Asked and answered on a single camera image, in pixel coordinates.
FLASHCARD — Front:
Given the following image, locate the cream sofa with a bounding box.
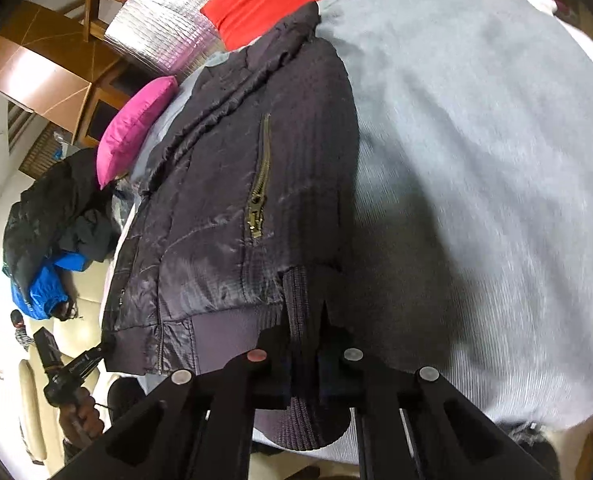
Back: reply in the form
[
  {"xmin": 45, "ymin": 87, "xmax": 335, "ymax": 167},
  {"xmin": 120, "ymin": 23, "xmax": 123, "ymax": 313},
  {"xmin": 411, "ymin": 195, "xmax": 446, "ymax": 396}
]
[{"xmin": 0, "ymin": 260, "xmax": 142, "ymax": 480}]

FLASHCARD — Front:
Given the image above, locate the wooden cabinet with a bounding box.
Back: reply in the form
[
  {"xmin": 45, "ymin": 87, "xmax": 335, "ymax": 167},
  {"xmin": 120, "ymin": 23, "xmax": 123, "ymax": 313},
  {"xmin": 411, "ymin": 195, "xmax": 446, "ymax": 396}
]
[{"xmin": 0, "ymin": 0, "xmax": 142, "ymax": 148}]

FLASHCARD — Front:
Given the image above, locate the grey blanket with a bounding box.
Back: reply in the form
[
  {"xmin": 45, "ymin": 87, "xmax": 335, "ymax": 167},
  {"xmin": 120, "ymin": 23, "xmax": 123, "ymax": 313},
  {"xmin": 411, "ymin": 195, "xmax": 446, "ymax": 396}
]
[{"xmin": 96, "ymin": 0, "xmax": 593, "ymax": 461}]

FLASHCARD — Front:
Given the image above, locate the dark quilted zip jacket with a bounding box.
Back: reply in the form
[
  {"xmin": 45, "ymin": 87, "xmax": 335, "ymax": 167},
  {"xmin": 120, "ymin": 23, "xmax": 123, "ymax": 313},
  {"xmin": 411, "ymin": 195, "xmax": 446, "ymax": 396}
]
[{"xmin": 99, "ymin": 2, "xmax": 362, "ymax": 448}]

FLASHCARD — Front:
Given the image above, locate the pink pillow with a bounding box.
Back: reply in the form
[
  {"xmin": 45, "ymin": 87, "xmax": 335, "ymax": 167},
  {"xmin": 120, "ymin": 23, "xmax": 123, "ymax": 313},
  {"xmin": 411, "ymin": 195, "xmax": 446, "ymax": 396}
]
[{"xmin": 95, "ymin": 76, "xmax": 178, "ymax": 190}]

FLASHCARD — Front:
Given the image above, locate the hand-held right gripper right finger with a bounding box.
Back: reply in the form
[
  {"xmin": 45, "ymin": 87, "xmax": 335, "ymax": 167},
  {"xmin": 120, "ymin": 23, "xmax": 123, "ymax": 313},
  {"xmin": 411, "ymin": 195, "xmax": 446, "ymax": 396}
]
[{"xmin": 319, "ymin": 325, "xmax": 552, "ymax": 480}]

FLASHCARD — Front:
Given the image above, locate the blue garment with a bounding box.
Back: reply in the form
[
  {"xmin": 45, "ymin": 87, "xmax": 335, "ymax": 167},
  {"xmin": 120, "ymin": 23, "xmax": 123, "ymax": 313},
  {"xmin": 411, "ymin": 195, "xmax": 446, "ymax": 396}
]
[{"xmin": 10, "ymin": 252, "xmax": 88, "ymax": 321}]

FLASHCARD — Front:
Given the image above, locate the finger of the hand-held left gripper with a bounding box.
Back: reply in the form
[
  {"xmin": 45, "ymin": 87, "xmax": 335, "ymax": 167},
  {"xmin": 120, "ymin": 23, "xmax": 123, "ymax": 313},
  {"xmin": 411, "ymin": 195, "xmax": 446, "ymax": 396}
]
[{"xmin": 84, "ymin": 341, "xmax": 118, "ymax": 368}]

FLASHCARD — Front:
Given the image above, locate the dark grey garment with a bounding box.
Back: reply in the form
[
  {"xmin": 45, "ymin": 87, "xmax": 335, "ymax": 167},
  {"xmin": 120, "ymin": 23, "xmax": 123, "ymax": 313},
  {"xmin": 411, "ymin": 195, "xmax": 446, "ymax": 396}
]
[{"xmin": 59, "ymin": 207, "xmax": 120, "ymax": 263}]

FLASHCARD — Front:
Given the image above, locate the silver foil mat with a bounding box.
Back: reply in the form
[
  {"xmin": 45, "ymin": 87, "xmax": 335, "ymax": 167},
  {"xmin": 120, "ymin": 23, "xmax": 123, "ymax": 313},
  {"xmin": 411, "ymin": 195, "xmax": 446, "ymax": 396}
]
[{"xmin": 104, "ymin": 0, "xmax": 227, "ymax": 78}]

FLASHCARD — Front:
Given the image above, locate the black puffer jacket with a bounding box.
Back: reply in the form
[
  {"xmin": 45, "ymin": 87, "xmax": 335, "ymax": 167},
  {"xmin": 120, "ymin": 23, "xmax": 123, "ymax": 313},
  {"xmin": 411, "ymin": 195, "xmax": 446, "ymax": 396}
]
[{"xmin": 1, "ymin": 149, "xmax": 122, "ymax": 286}]

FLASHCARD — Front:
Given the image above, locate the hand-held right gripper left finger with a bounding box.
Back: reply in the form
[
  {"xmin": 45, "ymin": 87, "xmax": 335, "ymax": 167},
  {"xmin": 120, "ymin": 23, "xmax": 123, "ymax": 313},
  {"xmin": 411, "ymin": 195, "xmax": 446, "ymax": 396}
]
[{"xmin": 64, "ymin": 327, "xmax": 297, "ymax": 480}]

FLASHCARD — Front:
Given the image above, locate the person's left hand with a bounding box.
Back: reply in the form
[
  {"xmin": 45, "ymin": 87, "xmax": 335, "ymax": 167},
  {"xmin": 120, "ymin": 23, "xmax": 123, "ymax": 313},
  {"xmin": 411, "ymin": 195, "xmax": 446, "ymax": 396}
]
[{"xmin": 58, "ymin": 389, "xmax": 106, "ymax": 454}]

